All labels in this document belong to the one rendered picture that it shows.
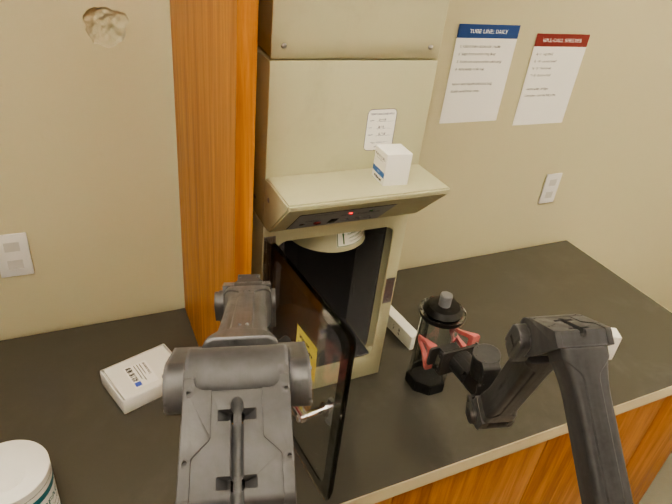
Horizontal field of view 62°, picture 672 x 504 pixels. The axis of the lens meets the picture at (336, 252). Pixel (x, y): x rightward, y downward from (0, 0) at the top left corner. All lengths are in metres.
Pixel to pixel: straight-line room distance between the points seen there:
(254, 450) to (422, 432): 0.97
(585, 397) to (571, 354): 0.05
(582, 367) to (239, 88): 0.59
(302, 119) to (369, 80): 0.14
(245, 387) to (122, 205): 1.08
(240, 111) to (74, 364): 0.85
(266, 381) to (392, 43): 0.73
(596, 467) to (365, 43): 0.71
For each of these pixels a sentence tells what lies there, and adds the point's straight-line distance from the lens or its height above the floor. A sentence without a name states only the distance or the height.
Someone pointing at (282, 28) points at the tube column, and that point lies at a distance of 0.93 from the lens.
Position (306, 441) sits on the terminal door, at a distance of 1.12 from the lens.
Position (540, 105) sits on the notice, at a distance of 1.92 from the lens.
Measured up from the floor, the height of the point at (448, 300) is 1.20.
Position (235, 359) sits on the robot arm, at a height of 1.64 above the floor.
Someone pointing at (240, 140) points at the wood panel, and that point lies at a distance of 0.86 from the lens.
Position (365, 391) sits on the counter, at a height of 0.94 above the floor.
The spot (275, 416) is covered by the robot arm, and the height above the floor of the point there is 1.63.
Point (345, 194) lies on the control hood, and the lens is 0.96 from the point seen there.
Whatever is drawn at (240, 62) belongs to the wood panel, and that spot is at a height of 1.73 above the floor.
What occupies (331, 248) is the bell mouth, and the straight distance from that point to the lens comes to 1.16.
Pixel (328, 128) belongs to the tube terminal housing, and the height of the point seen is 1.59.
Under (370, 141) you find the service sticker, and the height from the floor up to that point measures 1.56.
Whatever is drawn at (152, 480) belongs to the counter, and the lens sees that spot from 1.23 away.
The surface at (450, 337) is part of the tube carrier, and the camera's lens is 1.32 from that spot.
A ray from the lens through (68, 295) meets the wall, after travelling 1.58.
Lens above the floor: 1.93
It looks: 32 degrees down
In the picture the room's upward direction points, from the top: 7 degrees clockwise
